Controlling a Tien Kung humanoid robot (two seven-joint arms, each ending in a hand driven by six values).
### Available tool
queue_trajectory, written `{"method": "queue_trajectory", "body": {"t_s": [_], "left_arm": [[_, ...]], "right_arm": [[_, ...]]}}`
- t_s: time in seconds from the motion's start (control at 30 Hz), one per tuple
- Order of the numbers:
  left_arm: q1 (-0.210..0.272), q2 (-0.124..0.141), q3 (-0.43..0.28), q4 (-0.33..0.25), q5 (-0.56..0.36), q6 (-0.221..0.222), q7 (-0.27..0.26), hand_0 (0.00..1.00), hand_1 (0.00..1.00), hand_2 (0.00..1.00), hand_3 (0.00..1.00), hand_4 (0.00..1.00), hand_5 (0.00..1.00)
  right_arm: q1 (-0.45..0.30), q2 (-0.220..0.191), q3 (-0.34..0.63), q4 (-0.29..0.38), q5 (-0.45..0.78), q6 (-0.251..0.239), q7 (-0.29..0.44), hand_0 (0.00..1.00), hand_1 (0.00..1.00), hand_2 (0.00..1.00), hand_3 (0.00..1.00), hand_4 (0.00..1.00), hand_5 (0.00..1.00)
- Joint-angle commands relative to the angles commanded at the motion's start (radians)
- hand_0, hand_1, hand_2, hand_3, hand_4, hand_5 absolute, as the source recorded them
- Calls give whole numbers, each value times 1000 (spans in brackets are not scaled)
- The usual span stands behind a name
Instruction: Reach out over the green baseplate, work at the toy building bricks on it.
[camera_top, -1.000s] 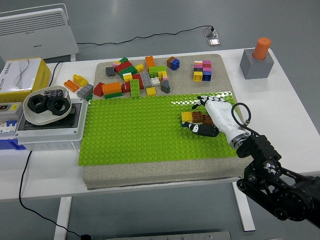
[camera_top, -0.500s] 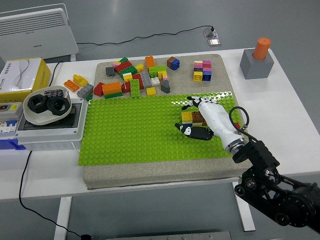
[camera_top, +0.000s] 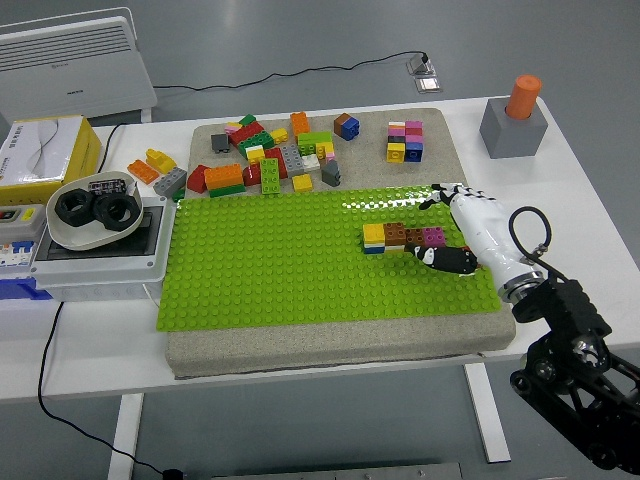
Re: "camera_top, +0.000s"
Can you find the long orange toy brick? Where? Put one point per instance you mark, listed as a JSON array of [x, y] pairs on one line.
[[223, 176]]

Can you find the long red toy brick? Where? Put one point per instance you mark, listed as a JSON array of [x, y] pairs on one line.
[[247, 132]]

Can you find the dark grey toy brick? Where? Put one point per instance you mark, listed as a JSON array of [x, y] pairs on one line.
[[220, 143]]

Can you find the green studded baseplate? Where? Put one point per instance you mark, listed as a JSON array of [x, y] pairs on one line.
[[275, 260]]

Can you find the small green toy piece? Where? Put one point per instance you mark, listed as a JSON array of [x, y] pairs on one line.
[[178, 195]]

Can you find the grey metal plate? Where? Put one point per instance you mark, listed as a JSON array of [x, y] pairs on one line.
[[335, 472]]

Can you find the small black circuit board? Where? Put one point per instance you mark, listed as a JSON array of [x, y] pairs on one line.
[[106, 186]]

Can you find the long lime toy brick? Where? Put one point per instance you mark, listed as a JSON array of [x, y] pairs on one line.
[[315, 138]]

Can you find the silver floor plate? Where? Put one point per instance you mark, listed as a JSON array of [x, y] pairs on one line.
[[429, 85]]

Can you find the circuit breaker unit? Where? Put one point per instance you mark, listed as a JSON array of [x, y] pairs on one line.
[[20, 235]]

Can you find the silver floor socket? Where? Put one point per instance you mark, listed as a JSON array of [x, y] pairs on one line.
[[420, 65]]

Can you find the large black nut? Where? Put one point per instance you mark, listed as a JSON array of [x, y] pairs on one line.
[[102, 217], [65, 212]]

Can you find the green flat toy plate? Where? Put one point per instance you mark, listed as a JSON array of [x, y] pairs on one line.
[[270, 176]]

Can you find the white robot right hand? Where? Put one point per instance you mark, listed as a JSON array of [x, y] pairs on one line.
[[482, 230]]

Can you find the yellow tissue box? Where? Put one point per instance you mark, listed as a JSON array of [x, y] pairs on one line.
[[80, 150]]

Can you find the white table leg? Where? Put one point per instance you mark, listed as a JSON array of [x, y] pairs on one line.
[[125, 435], [487, 415]]

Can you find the white bowl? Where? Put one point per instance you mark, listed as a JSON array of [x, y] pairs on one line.
[[75, 241]]

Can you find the blue and white toy brick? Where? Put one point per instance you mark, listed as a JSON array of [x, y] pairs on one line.
[[374, 249]]

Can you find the small white toy brick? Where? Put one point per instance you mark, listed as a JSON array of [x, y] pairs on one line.
[[396, 125]]

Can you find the long green flat brick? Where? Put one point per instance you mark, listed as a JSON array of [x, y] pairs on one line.
[[227, 190]]

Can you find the grey cube holder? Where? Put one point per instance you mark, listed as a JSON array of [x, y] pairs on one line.
[[510, 135]]

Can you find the orange cylinder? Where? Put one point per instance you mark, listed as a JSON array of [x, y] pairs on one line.
[[523, 97]]

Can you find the grey electrical enclosure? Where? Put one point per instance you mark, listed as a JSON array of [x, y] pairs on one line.
[[100, 275]]

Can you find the light grey toy brick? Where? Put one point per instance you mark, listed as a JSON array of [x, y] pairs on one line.
[[292, 159], [170, 182]]

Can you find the small green toy brick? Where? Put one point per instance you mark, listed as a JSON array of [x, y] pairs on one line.
[[247, 120]]

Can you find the long green toy brick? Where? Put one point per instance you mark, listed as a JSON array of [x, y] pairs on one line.
[[257, 142]]

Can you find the brown toy brick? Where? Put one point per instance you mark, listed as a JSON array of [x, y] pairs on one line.
[[395, 233], [415, 236], [341, 122]]

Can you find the grey-brown foam mat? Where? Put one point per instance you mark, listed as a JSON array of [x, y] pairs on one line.
[[325, 345]]

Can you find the small lime toy brick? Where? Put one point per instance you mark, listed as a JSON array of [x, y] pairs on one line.
[[307, 150]]

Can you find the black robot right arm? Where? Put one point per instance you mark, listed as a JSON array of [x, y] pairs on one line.
[[570, 305]]

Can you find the dark grey slope brick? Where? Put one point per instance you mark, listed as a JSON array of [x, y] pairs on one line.
[[330, 175]]

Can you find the small magenta toy brick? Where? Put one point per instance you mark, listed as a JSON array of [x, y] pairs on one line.
[[414, 138]]

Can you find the white panel heater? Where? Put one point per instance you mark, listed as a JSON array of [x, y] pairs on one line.
[[75, 65]]

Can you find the red slope brick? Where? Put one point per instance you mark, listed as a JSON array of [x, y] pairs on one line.
[[196, 180]]

